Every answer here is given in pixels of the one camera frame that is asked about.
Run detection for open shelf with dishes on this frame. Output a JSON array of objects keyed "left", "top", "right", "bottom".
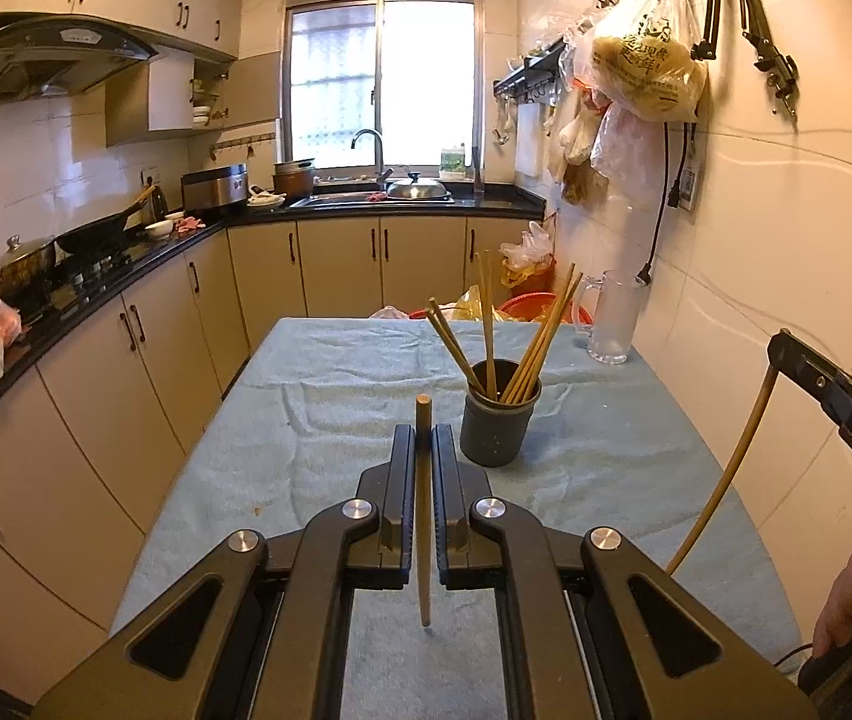
[{"left": 190, "top": 64, "right": 232, "bottom": 128}]

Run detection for black power cord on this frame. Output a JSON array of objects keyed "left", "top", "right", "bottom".
[{"left": 636, "top": 120, "right": 697, "bottom": 287}]

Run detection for steel pot lid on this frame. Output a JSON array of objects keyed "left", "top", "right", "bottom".
[{"left": 385, "top": 172, "right": 451, "bottom": 202}]

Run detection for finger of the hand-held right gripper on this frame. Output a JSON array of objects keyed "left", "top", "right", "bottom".
[{"left": 767, "top": 328, "right": 852, "bottom": 428}]

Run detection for silver rice cooker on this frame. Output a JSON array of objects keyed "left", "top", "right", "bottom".
[{"left": 181, "top": 163, "right": 248, "bottom": 212}]

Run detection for bunch of wooden chopsticks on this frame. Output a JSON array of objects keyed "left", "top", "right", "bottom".
[{"left": 426, "top": 249, "right": 577, "bottom": 404}]

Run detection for long wooden chopstick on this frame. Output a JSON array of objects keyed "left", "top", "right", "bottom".
[
  {"left": 415, "top": 394, "right": 433, "bottom": 628},
  {"left": 664, "top": 366, "right": 778, "bottom": 575}
]

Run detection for red plastic basin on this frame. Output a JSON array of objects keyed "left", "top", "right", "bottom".
[{"left": 497, "top": 292, "right": 592, "bottom": 327}]

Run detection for hanging bag of bread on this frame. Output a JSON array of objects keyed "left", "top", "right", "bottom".
[{"left": 572, "top": 0, "right": 708, "bottom": 123}]

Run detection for clear glass mug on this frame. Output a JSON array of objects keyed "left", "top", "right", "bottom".
[{"left": 572, "top": 270, "right": 648, "bottom": 366}]

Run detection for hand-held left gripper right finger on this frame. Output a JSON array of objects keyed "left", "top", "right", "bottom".
[{"left": 432, "top": 424, "right": 817, "bottom": 720}]

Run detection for thin dark cable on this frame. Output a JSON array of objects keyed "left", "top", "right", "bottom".
[{"left": 771, "top": 643, "right": 817, "bottom": 670}]

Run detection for dark grey chopstick holder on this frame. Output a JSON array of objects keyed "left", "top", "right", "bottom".
[{"left": 460, "top": 358, "right": 544, "bottom": 468}]

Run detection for black kitchen countertop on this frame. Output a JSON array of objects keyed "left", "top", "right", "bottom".
[{"left": 0, "top": 180, "right": 547, "bottom": 466}]

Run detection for brown clay pot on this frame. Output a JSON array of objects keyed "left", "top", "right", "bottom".
[{"left": 271, "top": 157, "right": 316, "bottom": 200}]

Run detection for knotted clear plastic bag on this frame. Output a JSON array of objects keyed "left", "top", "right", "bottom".
[{"left": 499, "top": 221, "right": 556, "bottom": 290}]

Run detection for steel kitchen faucet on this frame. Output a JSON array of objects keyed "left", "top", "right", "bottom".
[{"left": 351, "top": 129, "right": 393, "bottom": 192}]

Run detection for glass range hood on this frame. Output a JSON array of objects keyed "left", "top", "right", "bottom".
[{"left": 0, "top": 15, "right": 161, "bottom": 117}]

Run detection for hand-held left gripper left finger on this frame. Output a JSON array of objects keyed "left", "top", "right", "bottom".
[{"left": 32, "top": 424, "right": 417, "bottom": 720}]

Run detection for yellow plastic bag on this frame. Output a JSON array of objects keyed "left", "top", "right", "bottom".
[{"left": 445, "top": 285, "right": 502, "bottom": 323}]

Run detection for black wall shelf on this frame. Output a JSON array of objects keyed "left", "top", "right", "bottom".
[{"left": 492, "top": 41, "right": 569, "bottom": 102}]

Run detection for kitchen window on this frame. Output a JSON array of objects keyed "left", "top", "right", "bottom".
[{"left": 282, "top": 0, "right": 483, "bottom": 173}]

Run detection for black wok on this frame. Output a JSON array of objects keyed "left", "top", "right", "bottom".
[{"left": 55, "top": 184, "right": 157, "bottom": 254}]

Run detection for hanging white plastic bags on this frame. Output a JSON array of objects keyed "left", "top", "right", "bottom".
[{"left": 546, "top": 82, "right": 667, "bottom": 203}]

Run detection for beige lower cabinets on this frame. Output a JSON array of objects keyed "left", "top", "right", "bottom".
[{"left": 0, "top": 214, "right": 547, "bottom": 698}]

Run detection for light blue towel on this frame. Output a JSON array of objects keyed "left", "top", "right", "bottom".
[{"left": 111, "top": 315, "right": 802, "bottom": 720}]

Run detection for steel pot with lid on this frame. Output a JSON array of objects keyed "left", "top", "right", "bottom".
[{"left": 0, "top": 235, "right": 58, "bottom": 308}]

